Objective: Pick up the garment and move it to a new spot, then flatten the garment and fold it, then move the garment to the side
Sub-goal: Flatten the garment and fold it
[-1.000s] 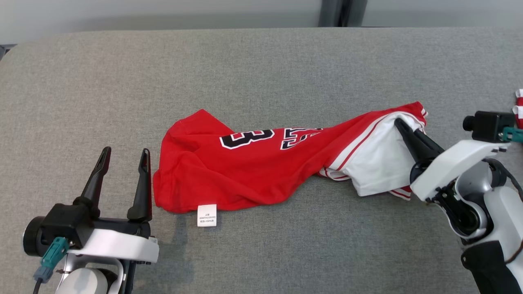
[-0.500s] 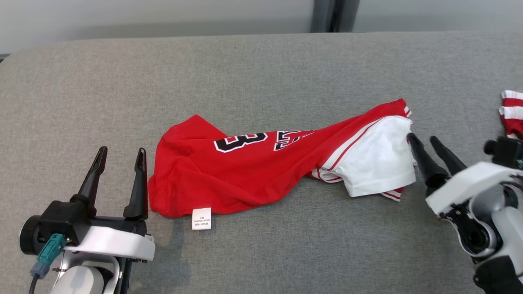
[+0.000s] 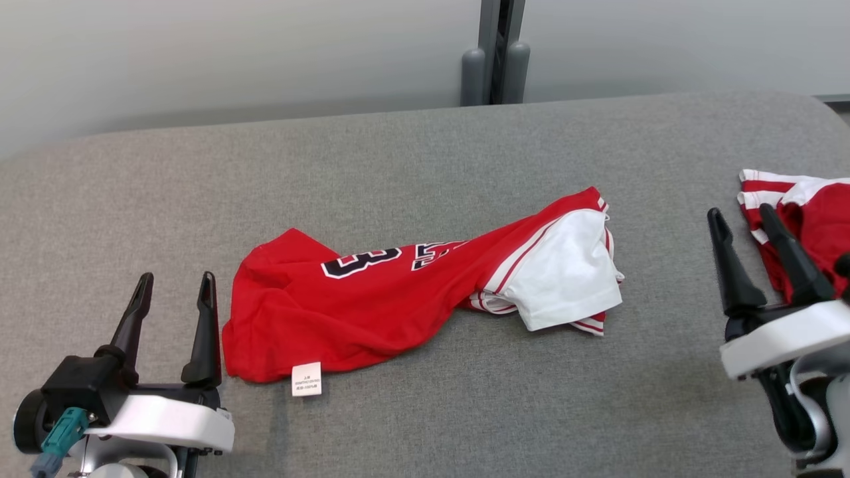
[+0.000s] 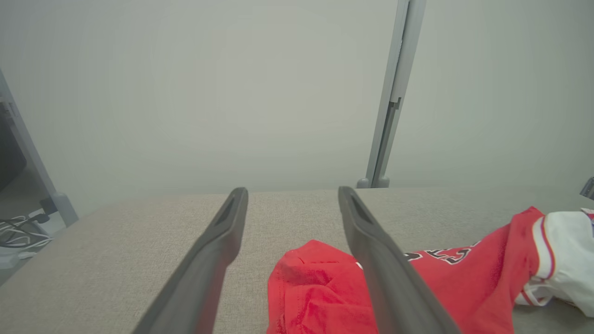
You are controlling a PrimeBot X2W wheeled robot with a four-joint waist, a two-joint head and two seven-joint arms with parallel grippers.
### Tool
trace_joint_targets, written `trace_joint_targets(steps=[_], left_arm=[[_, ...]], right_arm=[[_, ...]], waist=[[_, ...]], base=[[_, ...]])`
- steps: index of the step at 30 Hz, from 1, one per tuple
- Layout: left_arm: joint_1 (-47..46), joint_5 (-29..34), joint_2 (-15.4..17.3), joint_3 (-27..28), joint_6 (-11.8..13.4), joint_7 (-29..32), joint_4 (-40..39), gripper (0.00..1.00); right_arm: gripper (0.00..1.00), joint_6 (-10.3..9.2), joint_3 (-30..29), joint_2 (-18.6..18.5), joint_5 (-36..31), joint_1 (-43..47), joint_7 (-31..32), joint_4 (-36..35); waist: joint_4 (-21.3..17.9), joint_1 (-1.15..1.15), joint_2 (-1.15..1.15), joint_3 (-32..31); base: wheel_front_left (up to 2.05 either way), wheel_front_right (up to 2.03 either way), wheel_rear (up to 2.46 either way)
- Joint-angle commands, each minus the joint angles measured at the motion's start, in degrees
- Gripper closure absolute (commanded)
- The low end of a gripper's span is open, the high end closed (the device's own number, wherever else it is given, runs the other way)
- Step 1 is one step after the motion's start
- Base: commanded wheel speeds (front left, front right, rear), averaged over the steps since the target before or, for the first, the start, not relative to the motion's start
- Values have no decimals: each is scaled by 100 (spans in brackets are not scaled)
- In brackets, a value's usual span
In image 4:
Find red white jersey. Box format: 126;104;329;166
267;206;594;334

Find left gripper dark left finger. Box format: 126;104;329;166
132;187;249;334

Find grey metal partition post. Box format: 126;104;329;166
356;0;426;189

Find grey slanted frame post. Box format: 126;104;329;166
0;70;79;228

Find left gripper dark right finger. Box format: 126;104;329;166
338;186;462;334

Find grey fabric sofa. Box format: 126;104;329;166
0;186;594;334

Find white floor cable bundle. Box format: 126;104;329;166
0;214;52;250

